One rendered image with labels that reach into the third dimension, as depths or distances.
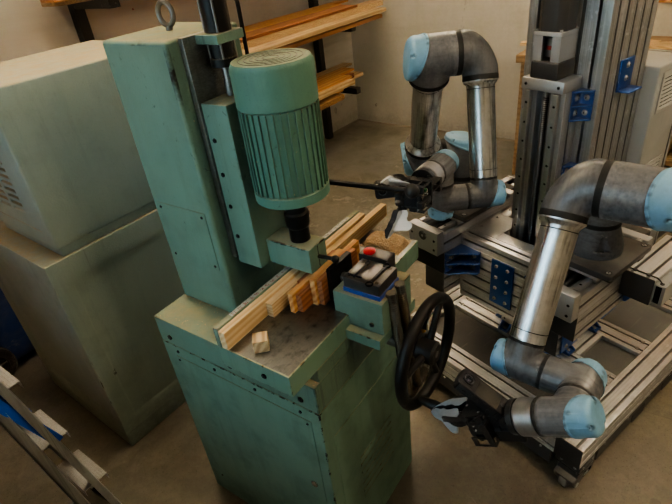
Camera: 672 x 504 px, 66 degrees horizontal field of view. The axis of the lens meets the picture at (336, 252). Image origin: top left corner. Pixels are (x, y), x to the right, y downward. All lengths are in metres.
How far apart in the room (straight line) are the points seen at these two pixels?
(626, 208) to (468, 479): 1.22
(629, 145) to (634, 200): 0.87
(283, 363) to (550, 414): 0.54
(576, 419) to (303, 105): 0.78
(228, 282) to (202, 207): 0.22
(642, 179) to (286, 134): 0.68
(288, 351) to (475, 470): 1.07
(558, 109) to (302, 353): 1.01
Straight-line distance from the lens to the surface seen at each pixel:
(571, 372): 1.14
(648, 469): 2.19
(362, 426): 1.52
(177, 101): 1.20
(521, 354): 1.15
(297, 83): 1.06
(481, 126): 1.50
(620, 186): 1.10
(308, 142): 1.11
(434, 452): 2.08
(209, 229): 1.32
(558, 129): 1.67
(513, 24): 4.44
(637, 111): 1.92
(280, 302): 1.26
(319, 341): 1.17
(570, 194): 1.12
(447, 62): 1.46
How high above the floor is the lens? 1.68
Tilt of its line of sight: 32 degrees down
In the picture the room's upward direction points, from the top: 7 degrees counter-clockwise
